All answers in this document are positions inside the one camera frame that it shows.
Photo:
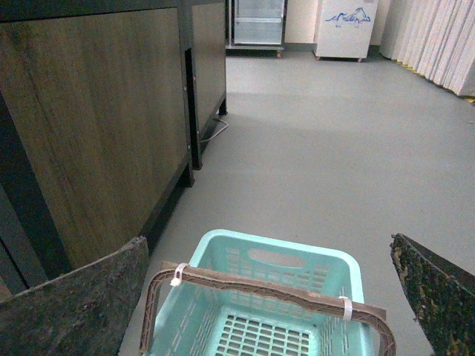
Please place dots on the wooden display cabinet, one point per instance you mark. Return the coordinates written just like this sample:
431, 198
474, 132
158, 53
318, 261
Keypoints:
105, 109

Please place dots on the glass door fridge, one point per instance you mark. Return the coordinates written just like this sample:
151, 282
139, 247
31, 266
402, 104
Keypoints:
256, 26

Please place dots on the teal plastic basket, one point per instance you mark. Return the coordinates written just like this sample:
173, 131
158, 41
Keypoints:
195, 320

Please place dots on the white curtain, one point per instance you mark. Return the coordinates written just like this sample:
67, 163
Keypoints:
435, 39

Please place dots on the brown basket handle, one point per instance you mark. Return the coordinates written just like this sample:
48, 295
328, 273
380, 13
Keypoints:
340, 307

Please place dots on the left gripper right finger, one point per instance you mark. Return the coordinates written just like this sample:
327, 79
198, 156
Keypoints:
440, 294

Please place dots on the white chest freezer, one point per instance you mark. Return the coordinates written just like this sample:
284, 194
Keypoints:
343, 29

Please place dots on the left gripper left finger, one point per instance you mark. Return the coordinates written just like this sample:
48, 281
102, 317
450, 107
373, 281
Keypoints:
84, 312

